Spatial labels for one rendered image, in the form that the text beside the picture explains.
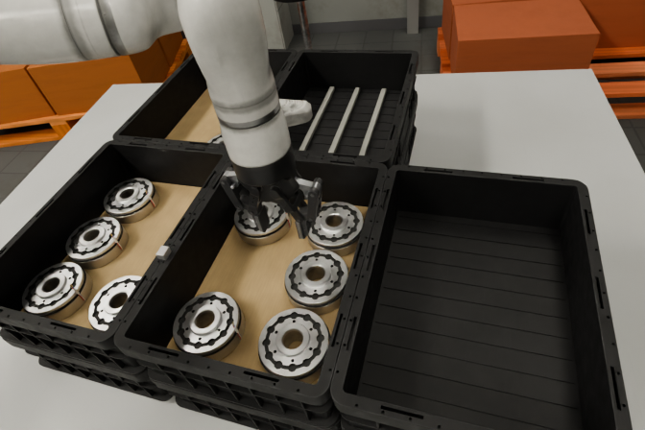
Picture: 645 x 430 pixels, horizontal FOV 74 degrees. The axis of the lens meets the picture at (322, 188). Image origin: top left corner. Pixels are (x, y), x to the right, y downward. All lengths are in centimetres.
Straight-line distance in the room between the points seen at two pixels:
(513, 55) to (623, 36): 79
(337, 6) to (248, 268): 279
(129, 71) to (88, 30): 230
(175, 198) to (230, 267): 24
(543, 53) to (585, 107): 95
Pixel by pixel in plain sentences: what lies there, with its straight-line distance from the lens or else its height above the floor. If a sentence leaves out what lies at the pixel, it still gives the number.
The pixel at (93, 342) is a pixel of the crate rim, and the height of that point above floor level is 93.
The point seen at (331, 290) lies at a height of 86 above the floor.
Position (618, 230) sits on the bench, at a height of 70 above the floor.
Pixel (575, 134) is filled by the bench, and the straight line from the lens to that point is 124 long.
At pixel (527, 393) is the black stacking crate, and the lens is 66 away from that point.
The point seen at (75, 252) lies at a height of 86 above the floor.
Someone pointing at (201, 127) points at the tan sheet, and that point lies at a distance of 113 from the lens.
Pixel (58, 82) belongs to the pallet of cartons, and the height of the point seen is 37.
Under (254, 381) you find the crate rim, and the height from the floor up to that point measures 93.
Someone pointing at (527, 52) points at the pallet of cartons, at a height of 39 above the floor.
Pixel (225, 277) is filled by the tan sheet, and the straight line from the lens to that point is 77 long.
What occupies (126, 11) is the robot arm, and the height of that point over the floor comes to 131.
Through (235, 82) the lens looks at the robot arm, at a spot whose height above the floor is 123.
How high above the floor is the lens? 143
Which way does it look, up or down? 44 degrees down
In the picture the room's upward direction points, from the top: 11 degrees counter-clockwise
